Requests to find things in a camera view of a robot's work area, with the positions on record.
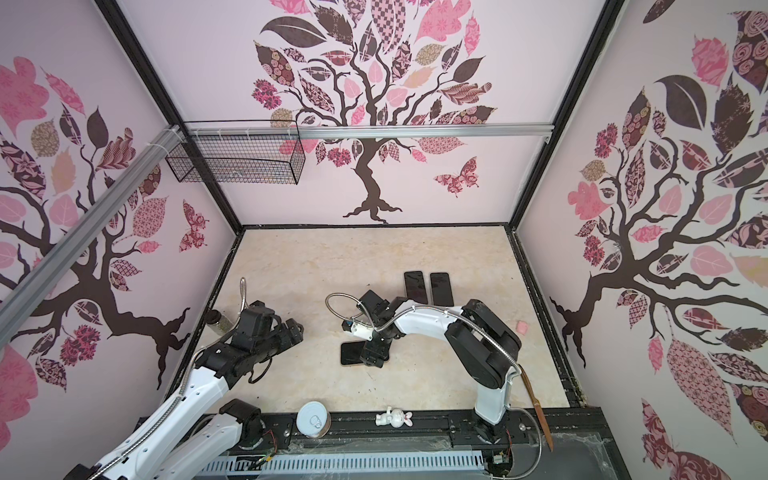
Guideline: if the black phone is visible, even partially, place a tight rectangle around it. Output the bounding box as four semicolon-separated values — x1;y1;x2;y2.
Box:
430;272;455;307
404;271;429;304
340;341;365;366

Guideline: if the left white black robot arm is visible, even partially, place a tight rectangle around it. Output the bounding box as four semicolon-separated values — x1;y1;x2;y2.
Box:
66;300;304;479

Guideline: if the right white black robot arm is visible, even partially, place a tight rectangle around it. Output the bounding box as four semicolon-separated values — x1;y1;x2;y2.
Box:
325;290;523;426

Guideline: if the white rabbit figurine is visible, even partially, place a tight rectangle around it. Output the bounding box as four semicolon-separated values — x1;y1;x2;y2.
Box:
375;407;413;428

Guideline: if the white round can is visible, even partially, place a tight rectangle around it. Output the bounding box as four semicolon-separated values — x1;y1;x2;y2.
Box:
296;401;331;439

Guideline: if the small pink block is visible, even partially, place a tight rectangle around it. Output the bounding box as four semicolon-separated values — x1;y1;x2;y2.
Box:
515;321;529;336

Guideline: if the brown wooden stick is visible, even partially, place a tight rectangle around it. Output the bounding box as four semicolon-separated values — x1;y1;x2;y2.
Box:
520;366;554;452

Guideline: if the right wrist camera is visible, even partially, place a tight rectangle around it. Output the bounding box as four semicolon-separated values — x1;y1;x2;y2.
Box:
341;320;375;341

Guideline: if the white slotted cable duct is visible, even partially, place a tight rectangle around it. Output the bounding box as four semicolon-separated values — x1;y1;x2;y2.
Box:
196;451;485;479

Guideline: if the black wire basket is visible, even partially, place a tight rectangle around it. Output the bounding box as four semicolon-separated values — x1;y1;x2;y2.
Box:
165;120;307;185

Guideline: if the back aluminium rail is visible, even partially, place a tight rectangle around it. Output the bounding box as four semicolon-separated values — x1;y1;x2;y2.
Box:
187;123;554;140

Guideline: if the aluminium rail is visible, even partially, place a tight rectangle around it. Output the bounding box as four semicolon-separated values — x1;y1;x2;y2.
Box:
1;125;182;345
187;123;554;140

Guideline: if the left aluminium rail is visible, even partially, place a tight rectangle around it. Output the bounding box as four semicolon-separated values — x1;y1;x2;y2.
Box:
1;125;182;345

